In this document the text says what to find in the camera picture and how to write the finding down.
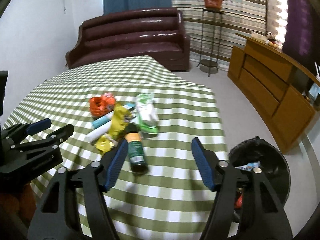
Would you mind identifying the white box on cabinet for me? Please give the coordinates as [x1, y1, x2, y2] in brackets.
[251, 31, 267, 43]

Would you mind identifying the purple curtain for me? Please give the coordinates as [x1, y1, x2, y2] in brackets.
[283, 0, 317, 73]

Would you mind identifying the green white checkered tablecloth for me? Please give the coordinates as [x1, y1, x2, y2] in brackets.
[4, 56, 227, 239]

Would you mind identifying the white twisted wrapper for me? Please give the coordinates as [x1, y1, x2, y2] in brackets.
[85, 121, 111, 143]

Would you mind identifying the green spray can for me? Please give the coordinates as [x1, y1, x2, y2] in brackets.
[125, 123, 148, 173]

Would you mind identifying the striped curtain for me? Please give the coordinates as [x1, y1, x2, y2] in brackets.
[172, 0, 288, 70]

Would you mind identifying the black trash bin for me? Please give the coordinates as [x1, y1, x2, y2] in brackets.
[228, 136, 291, 205]

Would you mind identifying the black metal plant stand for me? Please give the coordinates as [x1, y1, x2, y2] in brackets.
[196, 8, 223, 77]

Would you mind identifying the green white tissue pack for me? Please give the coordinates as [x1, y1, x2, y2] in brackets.
[136, 93, 159, 134]

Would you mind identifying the mickey mouse plush toy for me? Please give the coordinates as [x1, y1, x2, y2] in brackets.
[265, 31, 279, 48]

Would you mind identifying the yellow snack wrapper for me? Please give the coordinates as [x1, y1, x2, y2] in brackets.
[95, 103, 132, 153]

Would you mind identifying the dark red leather sofa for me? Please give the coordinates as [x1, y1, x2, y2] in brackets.
[66, 7, 190, 72]

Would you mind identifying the white teal tube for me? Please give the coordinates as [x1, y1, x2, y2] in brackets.
[92, 103, 135, 129]

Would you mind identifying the wooden sideboard cabinet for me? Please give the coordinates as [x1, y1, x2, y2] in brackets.
[228, 36, 319, 153]

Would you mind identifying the white wifi router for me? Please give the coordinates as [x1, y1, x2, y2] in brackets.
[315, 62, 320, 82]

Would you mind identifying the orange plastic bag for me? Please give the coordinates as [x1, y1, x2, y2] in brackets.
[89, 93, 116, 118]

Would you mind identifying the light blue tube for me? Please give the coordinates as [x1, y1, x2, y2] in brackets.
[236, 161, 260, 171]

